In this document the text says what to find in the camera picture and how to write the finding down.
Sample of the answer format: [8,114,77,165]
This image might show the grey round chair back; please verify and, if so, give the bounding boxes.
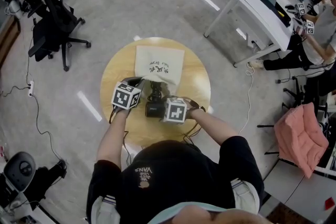
[3,151,36,192]

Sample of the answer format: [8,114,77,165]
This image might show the person's black t-shirt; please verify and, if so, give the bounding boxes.
[86,135,265,224]

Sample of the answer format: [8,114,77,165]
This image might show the grey desk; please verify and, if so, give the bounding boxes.
[263,159,336,215]

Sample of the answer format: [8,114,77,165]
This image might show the white desk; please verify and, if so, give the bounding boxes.
[204,0,295,68]

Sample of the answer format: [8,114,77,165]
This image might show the black hair dryer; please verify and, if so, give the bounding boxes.
[145,80,171,119]

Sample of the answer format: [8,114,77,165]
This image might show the black office chair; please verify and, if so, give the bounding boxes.
[28,0,92,72]
[282,70,336,113]

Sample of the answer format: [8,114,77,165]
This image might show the blue face mask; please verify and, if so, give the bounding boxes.
[146,201,229,224]

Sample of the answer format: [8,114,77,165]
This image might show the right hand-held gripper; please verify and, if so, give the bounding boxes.
[162,97,188,124]

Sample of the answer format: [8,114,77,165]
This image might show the white cloth bag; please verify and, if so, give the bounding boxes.
[134,45,185,95]

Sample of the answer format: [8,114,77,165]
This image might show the white padded shoulder strap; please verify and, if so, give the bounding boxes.
[90,195,118,224]
[230,178,260,215]

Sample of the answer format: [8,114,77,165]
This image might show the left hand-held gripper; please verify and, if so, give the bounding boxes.
[111,76,146,111]

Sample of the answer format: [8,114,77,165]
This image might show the black flat box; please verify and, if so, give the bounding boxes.
[272,4,291,27]

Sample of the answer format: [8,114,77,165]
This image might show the person's head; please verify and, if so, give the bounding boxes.
[170,204,271,224]

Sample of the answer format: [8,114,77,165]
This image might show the white floor cable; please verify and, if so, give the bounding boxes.
[238,62,255,136]

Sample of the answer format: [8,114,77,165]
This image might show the person's right forearm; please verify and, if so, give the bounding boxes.
[187,109,241,152]

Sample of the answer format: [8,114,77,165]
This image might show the person's left forearm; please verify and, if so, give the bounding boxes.
[96,110,132,170]

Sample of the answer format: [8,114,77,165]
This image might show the person's right hand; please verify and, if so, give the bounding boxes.
[184,98,207,119]

